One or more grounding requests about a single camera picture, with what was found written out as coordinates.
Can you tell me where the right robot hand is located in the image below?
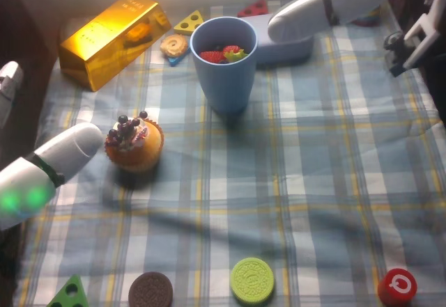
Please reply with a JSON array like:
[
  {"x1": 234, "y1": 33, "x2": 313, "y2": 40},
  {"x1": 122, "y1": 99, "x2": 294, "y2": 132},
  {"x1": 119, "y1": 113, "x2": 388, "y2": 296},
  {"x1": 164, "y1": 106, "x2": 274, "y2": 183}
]
[{"x1": 268, "y1": 0, "x2": 393, "y2": 42}]

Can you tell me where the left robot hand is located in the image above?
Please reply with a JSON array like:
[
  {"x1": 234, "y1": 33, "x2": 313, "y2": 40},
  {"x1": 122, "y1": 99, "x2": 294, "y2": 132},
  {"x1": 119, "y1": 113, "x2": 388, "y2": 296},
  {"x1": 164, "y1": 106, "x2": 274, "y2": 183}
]
[{"x1": 0, "y1": 61, "x2": 105, "y2": 231}]

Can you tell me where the dark berry topped cupcake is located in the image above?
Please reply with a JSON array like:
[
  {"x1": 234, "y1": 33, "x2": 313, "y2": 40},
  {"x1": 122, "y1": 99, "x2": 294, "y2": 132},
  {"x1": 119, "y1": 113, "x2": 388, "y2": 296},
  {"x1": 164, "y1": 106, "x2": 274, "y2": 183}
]
[{"x1": 104, "y1": 111, "x2": 164, "y2": 174}]

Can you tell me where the strawberry topped cupcake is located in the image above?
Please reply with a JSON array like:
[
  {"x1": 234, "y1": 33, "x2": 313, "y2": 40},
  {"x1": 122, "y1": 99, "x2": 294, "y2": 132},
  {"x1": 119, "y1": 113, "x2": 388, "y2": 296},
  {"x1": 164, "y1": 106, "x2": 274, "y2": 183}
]
[{"x1": 199, "y1": 44, "x2": 250, "y2": 65}]

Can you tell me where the blue plastic cup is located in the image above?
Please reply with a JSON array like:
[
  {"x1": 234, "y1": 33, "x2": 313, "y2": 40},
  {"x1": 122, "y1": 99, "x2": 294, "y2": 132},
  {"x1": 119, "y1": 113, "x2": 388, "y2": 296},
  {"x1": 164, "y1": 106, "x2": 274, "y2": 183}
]
[{"x1": 190, "y1": 16, "x2": 259, "y2": 113}]

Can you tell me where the lilac glasses case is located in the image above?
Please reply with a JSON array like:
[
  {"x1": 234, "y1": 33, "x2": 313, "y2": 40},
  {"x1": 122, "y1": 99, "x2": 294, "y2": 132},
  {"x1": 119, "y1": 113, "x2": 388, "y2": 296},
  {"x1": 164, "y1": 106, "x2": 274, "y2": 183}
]
[{"x1": 243, "y1": 13, "x2": 314, "y2": 66}]

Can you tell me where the red triangle block with holes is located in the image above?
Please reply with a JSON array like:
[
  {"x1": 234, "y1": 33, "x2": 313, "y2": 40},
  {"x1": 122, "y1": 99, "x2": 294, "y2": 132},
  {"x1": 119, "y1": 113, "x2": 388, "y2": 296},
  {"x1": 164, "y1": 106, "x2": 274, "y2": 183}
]
[{"x1": 237, "y1": 0, "x2": 269, "y2": 18}]

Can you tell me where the yellow triangle block with holes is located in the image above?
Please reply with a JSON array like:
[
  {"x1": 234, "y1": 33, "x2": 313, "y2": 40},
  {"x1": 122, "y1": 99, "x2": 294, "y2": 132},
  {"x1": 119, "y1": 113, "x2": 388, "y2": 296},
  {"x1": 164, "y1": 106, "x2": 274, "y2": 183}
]
[{"x1": 173, "y1": 10, "x2": 205, "y2": 36}]

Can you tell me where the gold bar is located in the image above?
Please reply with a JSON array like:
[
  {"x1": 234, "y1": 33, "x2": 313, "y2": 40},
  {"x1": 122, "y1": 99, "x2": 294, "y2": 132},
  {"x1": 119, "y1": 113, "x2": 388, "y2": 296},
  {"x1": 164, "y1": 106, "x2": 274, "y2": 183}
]
[{"x1": 59, "y1": 0, "x2": 172, "y2": 93}]

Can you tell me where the green triangle block with holes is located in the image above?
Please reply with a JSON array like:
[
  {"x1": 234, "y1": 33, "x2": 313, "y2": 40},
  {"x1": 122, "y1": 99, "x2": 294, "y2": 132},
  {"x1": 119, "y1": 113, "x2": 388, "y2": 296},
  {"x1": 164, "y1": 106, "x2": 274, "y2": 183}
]
[{"x1": 47, "y1": 274, "x2": 88, "y2": 307}]

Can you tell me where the swirl butter cookie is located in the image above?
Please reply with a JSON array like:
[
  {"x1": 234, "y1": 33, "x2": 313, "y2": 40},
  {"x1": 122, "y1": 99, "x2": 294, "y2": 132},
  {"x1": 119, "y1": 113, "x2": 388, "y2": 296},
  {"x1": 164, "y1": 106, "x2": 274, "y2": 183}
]
[{"x1": 160, "y1": 34, "x2": 189, "y2": 58}]

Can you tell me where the blue triangle block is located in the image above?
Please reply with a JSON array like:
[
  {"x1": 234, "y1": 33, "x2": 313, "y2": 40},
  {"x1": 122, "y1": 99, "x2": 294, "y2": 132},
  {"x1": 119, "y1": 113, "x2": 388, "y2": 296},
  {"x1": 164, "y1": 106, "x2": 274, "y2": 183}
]
[{"x1": 166, "y1": 47, "x2": 192, "y2": 68}]

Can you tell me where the brown sandwich cookie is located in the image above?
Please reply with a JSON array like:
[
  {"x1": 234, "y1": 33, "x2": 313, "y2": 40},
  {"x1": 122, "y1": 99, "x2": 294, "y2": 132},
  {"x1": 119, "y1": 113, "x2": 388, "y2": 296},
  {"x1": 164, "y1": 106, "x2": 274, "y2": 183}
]
[{"x1": 128, "y1": 271, "x2": 174, "y2": 307}]

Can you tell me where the blue plaid tablecloth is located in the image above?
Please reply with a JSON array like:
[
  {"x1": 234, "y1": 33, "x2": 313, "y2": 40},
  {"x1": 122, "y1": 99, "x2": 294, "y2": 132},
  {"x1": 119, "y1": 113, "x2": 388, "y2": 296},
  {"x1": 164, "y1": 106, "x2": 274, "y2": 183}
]
[{"x1": 13, "y1": 0, "x2": 446, "y2": 307}]

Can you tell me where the green sandwich cookie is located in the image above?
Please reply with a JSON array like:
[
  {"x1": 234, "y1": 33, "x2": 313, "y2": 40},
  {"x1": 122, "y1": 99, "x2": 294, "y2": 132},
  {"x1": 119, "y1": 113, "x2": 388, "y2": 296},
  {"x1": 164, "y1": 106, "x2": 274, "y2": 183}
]
[{"x1": 230, "y1": 257, "x2": 275, "y2": 305}]

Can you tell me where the red cylinder with white symbol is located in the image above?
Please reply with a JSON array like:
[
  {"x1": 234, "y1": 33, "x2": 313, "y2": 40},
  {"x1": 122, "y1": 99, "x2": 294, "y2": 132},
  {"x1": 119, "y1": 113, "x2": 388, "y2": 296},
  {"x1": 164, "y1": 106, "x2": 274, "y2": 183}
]
[{"x1": 377, "y1": 268, "x2": 418, "y2": 306}]

